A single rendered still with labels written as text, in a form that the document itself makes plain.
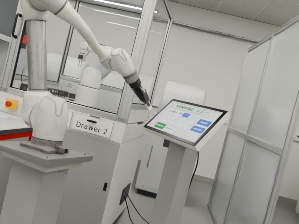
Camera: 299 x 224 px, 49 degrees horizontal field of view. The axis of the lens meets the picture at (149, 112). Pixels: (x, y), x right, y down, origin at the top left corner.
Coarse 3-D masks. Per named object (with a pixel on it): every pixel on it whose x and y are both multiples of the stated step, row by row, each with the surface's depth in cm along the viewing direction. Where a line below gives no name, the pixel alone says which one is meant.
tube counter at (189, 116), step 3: (180, 114) 217; (183, 114) 215; (186, 114) 214; (189, 114) 212; (192, 114) 211; (186, 117) 211; (189, 117) 209; (192, 117) 208; (195, 117) 206; (198, 117) 205; (195, 120) 204
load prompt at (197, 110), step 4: (176, 104) 229; (180, 104) 226; (184, 104) 224; (180, 108) 222; (184, 108) 220; (188, 108) 218; (192, 108) 216; (196, 108) 214; (200, 108) 211; (192, 112) 212; (196, 112) 210; (200, 112) 208
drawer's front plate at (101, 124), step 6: (78, 114) 238; (78, 120) 238; (84, 120) 237; (96, 120) 236; (102, 120) 235; (72, 126) 239; (84, 126) 237; (90, 126) 237; (96, 126) 236; (102, 126) 235; (108, 126) 235; (90, 132) 237; (96, 132) 236; (102, 132) 235; (108, 132) 235
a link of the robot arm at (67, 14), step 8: (64, 8) 164; (72, 8) 168; (64, 16) 167; (72, 16) 168; (80, 16) 173; (72, 24) 172; (80, 24) 172; (80, 32) 177; (88, 32) 179; (88, 40) 185; (96, 40) 191; (96, 48) 194; (104, 48) 199; (104, 56) 198; (104, 64) 201
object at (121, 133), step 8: (0, 96) 250; (8, 96) 249; (16, 96) 248; (0, 104) 250; (8, 112) 249; (16, 112) 248; (80, 112) 240; (72, 120) 241; (112, 120) 236; (72, 128) 241; (112, 128) 236; (120, 128) 235; (128, 128) 245; (136, 128) 277; (144, 128) 317; (96, 136) 238; (112, 136) 236; (120, 136) 235; (128, 136) 253; (136, 136) 286
